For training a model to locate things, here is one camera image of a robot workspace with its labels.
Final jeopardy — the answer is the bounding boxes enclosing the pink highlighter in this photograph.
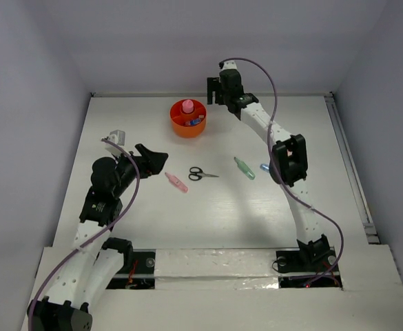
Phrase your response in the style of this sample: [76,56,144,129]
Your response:
[165,172,188,193]

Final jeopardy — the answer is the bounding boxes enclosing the aluminium side rail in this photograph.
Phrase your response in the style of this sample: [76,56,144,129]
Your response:
[324,93,381,245]

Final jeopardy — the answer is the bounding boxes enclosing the black handled scissors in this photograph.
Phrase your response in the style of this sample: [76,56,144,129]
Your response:
[188,166,218,181]

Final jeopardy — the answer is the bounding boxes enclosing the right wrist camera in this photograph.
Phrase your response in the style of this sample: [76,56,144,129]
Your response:
[218,60,238,71]

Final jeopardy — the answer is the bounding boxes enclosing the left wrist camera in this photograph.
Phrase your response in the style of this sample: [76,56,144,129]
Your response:
[102,130,125,154]

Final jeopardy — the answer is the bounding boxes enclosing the clear blue-capped glue bottle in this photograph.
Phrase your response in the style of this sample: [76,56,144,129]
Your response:
[185,118,203,127]

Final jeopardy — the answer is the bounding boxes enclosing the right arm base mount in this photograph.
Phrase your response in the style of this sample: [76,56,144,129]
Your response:
[271,249,342,288]

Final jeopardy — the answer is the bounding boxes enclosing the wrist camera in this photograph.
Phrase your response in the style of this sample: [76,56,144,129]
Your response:
[218,60,238,71]
[102,130,125,154]

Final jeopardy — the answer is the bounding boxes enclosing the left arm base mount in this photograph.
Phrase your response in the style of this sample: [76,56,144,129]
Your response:
[107,250,156,290]

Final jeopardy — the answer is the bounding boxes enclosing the green highlighter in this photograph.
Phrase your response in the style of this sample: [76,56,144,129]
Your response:
[234,157,256,180]

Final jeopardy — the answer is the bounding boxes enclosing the blue highlighter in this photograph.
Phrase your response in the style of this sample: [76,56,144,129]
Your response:
[260,163,269,172]

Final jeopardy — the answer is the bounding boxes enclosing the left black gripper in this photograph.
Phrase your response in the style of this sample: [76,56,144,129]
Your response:
[112,144,167,197]

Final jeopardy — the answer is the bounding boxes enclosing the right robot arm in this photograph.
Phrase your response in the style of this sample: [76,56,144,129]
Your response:
[207,61,335,274]

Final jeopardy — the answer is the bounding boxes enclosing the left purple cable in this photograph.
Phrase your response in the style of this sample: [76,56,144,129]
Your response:
[27,137,142,331]

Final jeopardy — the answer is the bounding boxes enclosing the pink glue stick tube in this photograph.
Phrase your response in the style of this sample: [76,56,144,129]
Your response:
[181,99,194,114]

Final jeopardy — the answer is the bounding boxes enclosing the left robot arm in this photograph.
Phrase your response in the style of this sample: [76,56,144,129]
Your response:
[27,138,169,330]

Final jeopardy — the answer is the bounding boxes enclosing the orange round organizer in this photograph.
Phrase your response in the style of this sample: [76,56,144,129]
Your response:
[169,99,207,139]

